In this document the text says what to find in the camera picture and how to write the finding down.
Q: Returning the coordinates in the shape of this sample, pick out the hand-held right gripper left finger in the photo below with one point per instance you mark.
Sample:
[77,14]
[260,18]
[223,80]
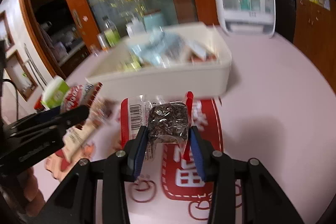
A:
[139,150]

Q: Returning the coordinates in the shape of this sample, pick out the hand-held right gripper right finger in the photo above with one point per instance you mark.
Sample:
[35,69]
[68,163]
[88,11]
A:
[197,155]

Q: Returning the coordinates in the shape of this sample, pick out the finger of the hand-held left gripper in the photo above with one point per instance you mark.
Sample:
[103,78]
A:
[48,114]
[74,115]

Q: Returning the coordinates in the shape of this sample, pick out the red white snack packet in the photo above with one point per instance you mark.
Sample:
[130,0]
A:
[76,98]

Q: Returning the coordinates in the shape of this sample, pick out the red clear dark snack packet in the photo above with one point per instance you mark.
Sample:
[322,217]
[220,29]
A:
[168,121]

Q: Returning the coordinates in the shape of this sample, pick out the white plastic bin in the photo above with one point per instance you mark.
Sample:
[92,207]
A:
[168,79]

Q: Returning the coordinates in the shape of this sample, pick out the red lid jar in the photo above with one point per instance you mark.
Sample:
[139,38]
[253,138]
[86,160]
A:
[38,103]

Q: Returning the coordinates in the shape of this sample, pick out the beige snack packet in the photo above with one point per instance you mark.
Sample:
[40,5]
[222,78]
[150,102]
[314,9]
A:
[78,134]

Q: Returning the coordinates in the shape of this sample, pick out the green tissue box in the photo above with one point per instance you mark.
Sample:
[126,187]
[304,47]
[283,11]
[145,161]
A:
[53,92]

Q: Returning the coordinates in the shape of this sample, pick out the small glass jar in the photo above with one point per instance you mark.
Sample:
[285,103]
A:
[93,50]

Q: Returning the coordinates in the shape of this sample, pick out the small orange bottle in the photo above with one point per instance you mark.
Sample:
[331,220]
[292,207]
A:
[102,43]

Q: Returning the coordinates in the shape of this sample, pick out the green label clear bottle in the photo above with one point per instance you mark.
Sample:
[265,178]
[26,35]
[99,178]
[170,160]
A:
[112,35]

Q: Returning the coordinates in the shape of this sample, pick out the orange white snack packet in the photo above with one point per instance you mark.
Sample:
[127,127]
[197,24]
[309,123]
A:
[200,52]

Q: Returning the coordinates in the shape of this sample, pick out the white plastic bottle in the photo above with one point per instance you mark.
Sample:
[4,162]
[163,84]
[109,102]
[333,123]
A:
[135,29]

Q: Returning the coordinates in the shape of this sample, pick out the teal canister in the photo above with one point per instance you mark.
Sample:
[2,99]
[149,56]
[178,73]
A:
[153,22]

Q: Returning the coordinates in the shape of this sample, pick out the wooden cabinet with shelves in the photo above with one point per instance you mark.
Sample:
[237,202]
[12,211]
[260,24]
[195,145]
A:
[315,24]

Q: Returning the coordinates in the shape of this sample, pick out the large wooden wall niche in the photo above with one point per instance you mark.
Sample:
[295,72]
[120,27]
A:
[21,74]

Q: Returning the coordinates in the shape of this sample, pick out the small wooden wall niche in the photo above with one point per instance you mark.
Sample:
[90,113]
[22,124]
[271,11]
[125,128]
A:
[6,32]

